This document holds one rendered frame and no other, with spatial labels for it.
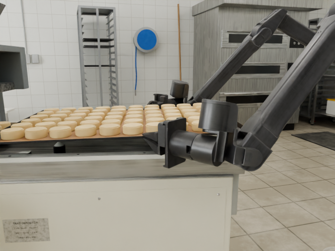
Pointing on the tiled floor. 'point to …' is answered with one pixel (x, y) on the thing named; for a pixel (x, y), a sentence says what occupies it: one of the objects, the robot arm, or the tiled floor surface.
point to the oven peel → (179, 42)
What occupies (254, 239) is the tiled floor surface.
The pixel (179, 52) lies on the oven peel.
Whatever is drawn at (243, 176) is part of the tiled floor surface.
